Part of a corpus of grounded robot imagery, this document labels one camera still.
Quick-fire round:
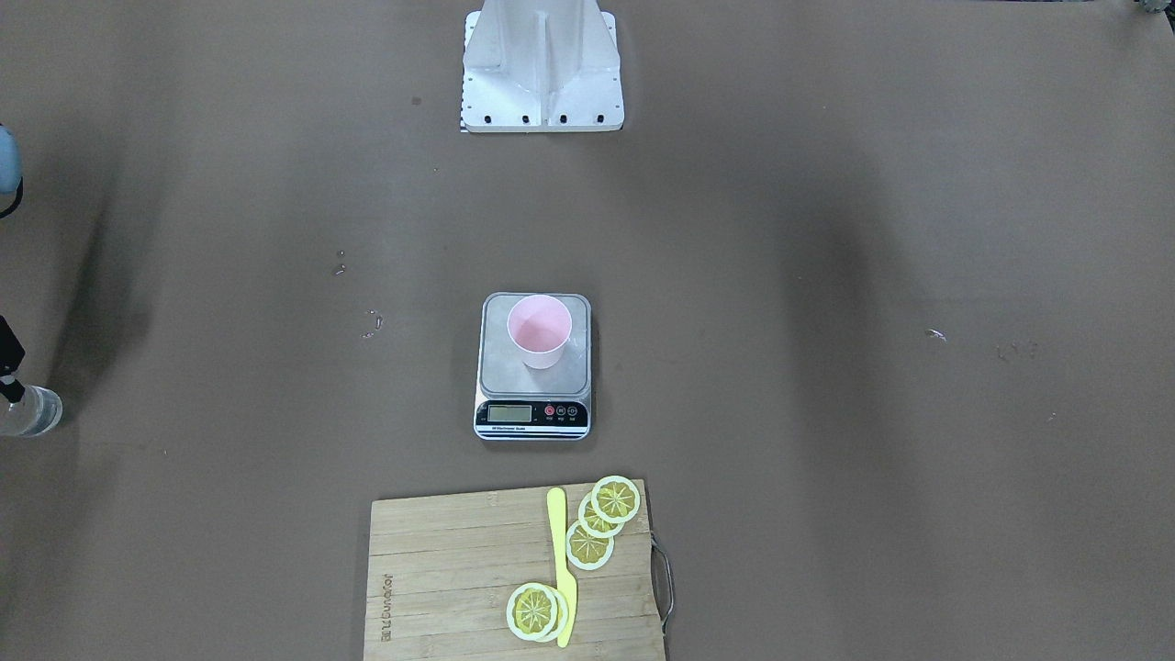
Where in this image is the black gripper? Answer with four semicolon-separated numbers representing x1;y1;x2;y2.
0;317;26;405

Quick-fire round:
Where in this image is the clear glass sauce bottle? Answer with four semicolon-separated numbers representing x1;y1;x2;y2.
1;386;63;438

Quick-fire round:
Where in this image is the pink plastic cup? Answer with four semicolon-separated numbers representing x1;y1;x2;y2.
506;294;575;369

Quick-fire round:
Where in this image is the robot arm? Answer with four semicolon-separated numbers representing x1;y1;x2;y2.
1;126;26;403

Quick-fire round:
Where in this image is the silver digital kitchen scale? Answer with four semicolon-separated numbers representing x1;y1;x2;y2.
474;292;593;441

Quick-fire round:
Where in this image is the bamboo cutting board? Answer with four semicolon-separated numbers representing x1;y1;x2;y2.
364;487;673;660

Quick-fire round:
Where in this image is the yellow plastic knife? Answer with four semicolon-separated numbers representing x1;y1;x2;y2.
545;487;578;648

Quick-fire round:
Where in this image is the lemon slice near knife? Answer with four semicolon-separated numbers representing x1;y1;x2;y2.
505;582;571;643

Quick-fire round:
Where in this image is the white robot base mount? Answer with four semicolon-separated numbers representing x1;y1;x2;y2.
459;1;625;134

